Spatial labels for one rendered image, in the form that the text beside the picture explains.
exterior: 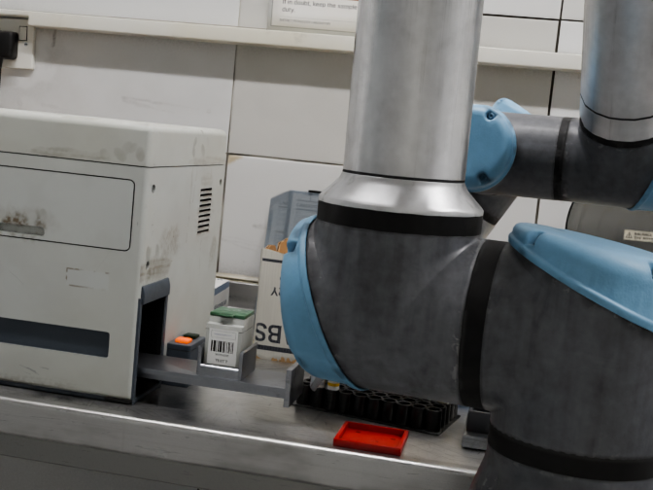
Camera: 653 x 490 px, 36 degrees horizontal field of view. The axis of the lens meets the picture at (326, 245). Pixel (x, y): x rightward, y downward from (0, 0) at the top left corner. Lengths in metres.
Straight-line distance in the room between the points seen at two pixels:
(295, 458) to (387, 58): 0.48
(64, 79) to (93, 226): 0.75
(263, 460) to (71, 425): 0.21
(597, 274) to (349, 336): 0.16
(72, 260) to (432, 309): 0.54
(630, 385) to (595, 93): 0.28
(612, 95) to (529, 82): 0.80
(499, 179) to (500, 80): 0.75
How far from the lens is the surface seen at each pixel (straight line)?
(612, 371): 0.64
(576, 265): 0.63
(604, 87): 0.83
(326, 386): 1.14
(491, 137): 0.87
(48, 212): 1.10
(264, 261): 1.33
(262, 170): 1.68
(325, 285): 0.67
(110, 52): 1.78
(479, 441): 1.06
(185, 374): 1.08
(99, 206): 1.08
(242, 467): 1.03
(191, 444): 1.04
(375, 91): 0.67
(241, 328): 1.06
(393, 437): 1.06
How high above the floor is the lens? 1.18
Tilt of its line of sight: 6 degrees down
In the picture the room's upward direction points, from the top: 6 degrees clockwise
